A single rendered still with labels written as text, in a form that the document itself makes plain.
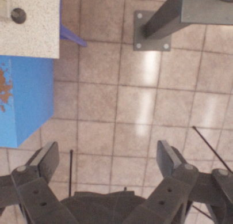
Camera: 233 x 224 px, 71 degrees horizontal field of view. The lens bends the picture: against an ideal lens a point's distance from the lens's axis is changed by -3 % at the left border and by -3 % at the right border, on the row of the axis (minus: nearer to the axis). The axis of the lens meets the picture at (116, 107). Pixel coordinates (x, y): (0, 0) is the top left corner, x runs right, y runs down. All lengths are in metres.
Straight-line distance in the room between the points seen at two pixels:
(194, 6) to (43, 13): 0.50
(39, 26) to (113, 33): 0.80
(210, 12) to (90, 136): 1.30
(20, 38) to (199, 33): 1.29
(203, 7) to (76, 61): 1.07
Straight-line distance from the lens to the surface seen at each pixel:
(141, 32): 1.43
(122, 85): 1.42
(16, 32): 0.75
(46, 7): 0.72
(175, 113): 1.57
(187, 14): 0.54
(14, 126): 1.01
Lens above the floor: 1.41
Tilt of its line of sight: 75 degrees down
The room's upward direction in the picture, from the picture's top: 175 degrees clockwise
